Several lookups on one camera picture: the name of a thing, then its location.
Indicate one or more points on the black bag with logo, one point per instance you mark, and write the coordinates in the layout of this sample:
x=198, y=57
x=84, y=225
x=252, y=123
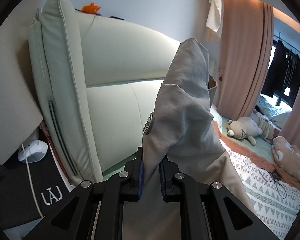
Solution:
x=26, y=190

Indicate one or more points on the pink curtain left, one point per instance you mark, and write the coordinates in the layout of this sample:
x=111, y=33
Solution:
x=247, y=38

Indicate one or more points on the orange star decoration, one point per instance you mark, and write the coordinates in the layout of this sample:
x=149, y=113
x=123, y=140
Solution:
x=92, y=8

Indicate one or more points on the dark hanging clothes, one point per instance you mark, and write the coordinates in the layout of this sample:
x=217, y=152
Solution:
x=283, y=75

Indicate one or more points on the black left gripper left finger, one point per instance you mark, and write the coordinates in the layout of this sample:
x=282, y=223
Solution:
x=94, y=211

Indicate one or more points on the patterned white duvet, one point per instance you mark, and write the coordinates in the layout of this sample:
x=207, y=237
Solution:
x=276, y=203

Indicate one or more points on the black small device on bed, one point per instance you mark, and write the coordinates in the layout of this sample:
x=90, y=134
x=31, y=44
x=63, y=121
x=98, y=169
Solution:
x=275, y=175

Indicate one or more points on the beige striped plush toy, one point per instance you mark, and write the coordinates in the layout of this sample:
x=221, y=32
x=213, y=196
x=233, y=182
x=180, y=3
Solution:
x=269, y=130

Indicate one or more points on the grey plush toy animal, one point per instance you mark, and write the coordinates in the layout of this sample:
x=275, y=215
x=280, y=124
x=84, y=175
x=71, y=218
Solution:
x=244, y=128

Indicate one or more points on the beige large garment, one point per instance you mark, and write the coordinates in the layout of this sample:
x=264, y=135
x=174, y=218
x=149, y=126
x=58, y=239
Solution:
x=183, y=132

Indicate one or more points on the peach cartoon pillow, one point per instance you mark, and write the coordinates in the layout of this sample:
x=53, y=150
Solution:
x=286, y=156

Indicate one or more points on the white round lamp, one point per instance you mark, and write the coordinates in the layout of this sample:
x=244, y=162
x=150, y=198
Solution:
x=32, y=151

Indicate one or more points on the cream upholstered headboard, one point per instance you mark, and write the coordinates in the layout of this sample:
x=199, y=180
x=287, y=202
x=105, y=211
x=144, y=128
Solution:
x=97, y=80

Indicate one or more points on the white hanging cloth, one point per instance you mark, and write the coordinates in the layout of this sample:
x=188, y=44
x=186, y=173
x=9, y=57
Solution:
x=214, y=23

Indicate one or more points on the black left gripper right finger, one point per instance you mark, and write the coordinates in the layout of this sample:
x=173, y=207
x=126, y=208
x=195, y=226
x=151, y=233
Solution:
x=208, y=211

